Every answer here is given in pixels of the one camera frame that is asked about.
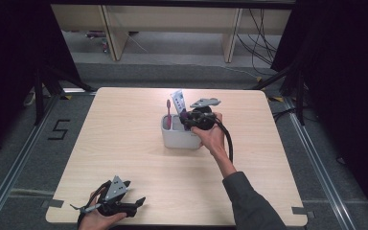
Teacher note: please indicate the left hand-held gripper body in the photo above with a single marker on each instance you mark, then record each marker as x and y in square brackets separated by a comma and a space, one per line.
[115, 199]

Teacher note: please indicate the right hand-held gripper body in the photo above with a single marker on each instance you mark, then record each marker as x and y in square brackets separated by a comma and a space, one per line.
[201, 115]

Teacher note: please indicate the white toothbrush holder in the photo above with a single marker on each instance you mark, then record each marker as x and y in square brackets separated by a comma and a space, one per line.
[179, 137]

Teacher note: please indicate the pink toothbrush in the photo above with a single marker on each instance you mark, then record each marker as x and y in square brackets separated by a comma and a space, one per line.
[169, 113]

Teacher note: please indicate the purple and white toothpaste tube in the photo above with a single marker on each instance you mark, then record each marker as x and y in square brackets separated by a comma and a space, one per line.
[179, 99]

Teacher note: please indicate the person's right hand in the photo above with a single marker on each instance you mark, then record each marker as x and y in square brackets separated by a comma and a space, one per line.
[211, 135]

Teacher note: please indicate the person's left hand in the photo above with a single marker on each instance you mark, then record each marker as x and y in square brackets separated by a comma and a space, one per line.
[97, 220]

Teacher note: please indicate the grey tape piece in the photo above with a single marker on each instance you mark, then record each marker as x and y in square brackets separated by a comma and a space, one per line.
[53, 203]
[302, 211]

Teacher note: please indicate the yellow and black tape piece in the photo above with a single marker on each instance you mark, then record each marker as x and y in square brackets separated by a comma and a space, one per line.
[65, 96]
[276, 99]

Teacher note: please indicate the light wooden shelf unit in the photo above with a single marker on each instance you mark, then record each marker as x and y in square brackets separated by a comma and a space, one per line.
[172, 28]

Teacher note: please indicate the black metal stand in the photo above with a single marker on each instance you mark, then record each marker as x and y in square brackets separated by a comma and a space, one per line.
[300, 96]
[40, 96]

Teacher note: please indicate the small clutter under shelf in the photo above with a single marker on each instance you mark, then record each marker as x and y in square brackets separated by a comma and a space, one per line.
[100, 40]

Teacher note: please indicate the black curtain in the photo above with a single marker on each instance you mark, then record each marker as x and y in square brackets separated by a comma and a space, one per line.
[16, 64]
[341, 96]

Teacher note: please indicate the metal floor rail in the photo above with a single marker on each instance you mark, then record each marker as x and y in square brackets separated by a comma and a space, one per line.
[16, 166]
[319, 166]

